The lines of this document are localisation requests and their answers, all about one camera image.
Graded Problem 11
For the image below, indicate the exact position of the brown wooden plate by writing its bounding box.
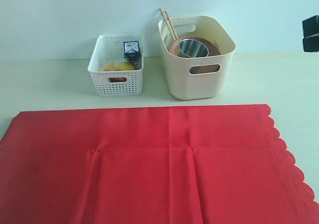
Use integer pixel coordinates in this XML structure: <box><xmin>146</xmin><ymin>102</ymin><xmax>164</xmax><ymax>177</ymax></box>
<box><xmin>169</xmin><ymin>36</ymin><xmax>220</xmax><ymax>75</ymax></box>

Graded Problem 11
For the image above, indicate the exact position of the stainless steel cup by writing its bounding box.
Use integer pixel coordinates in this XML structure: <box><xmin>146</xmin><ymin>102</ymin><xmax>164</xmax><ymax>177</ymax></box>
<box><xmin>178</xmin><ymin>38</ymin><xmax>209</xmax><ymax>58</ymax></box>

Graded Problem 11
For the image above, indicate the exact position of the wooden chopstick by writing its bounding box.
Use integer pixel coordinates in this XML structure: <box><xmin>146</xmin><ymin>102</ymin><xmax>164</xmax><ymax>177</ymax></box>
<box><xmin>164</xmin><ymin>11</ymin><xmax>178</xmax><ymax>40</ymax></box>
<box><xmin>159</xmin><ymin>8</ymin><xmax>178</xmax><ymax>41</ymax></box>

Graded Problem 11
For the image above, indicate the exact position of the cream plastic bin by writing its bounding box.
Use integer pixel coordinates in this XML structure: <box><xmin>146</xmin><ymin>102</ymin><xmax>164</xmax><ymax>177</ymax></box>
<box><xmin>158</xmin><ymin>15</ymin><xmax>236</xmax><ymax>100</ymax></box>

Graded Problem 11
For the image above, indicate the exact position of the yellow lemon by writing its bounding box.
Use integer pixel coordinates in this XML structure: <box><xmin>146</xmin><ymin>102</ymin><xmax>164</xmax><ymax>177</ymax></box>
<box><xmin>117</xmin><ymin>62</ymin><xmax>135</xmax><ymax>71</ymax></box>

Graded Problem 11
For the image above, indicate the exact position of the red sausage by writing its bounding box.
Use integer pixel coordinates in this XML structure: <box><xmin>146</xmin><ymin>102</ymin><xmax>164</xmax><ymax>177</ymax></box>
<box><xmin>107</xmin><ymin>77</ymin><xmax>127</xmax><ymax>83</ymax></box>

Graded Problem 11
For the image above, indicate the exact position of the orange fried chicken piece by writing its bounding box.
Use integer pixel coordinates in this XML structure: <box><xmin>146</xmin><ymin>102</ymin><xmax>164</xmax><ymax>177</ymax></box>
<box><xmin>99</xmin><ymin>61</ymin><xmax>116</xmax><ymax>72</ymax></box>

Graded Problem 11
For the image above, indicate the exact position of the red table cloth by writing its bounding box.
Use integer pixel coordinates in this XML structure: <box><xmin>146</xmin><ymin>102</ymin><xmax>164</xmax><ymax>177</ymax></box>
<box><xmin>0</xmin><ymin>104</ymin><xmax>319</xmax><ymax>224</ymax></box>

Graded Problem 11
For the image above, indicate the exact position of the blue white milk carton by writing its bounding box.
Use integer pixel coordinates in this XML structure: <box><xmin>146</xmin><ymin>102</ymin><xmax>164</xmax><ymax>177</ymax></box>
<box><xmin>123</xmin><ymin>40</ymin><xmax>141</xmax><ymax>66</ymax></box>

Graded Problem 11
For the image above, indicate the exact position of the white perforated plastic basket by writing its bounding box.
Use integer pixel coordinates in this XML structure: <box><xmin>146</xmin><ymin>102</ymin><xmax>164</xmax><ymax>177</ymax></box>
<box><xmin>88</xmin><ymin>34</ymin><xmax>144</xmax><ymax>96</ymax></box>

